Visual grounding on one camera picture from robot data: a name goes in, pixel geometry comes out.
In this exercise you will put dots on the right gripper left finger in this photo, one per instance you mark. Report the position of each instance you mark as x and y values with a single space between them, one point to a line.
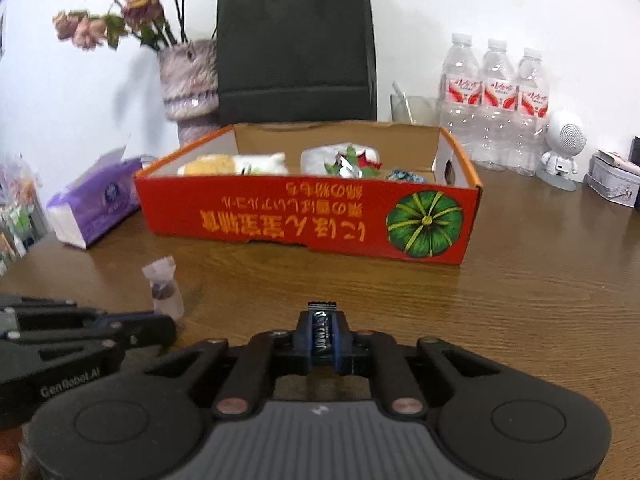
259 364

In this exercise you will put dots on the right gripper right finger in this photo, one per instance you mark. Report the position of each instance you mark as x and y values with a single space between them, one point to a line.
382 361

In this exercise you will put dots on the small black clip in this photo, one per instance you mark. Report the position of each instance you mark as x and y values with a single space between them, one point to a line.
320 332

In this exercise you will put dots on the colourful clutter at left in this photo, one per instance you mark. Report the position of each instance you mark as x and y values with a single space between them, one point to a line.
23 223

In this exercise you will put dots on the person's left hand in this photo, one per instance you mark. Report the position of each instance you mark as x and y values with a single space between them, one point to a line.
11 458

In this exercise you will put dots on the small wrapped candy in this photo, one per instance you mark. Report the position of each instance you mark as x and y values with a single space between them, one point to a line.
165 291

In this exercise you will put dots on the orange cardboard box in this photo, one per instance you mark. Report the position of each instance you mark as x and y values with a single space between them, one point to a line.
420 207

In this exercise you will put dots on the purple tissue pack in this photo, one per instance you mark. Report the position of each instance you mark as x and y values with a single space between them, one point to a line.
94 203

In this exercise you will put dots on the yellow white plush item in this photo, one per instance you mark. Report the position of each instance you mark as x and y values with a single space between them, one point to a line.
236 165

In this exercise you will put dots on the glass jar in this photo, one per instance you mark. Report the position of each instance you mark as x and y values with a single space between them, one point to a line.
412 110

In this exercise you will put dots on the middle water bottle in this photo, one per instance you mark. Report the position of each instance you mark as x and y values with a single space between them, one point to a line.
494 117

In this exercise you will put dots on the water bottle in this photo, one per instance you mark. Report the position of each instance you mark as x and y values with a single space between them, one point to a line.
494 117
531 114
460 90

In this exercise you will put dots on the left water bottle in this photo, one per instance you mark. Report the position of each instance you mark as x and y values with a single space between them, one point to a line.
460 90

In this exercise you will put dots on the white robot figurine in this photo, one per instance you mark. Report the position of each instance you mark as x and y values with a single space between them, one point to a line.
557 166

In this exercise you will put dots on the right water bottle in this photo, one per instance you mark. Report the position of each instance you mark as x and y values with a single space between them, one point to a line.
531 114

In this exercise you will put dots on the small white tin box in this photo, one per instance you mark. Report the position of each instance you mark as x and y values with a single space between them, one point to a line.
614 178

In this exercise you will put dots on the black paper bag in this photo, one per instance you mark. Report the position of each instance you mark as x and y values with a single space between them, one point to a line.
295 61

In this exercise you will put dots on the pink textured vase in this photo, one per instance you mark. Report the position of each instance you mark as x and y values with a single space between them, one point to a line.
189 79

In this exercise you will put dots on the black object far right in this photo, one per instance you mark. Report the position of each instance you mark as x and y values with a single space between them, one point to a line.
634 152

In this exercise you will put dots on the dried rose bouquet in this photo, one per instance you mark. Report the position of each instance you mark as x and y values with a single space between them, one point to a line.
157 24

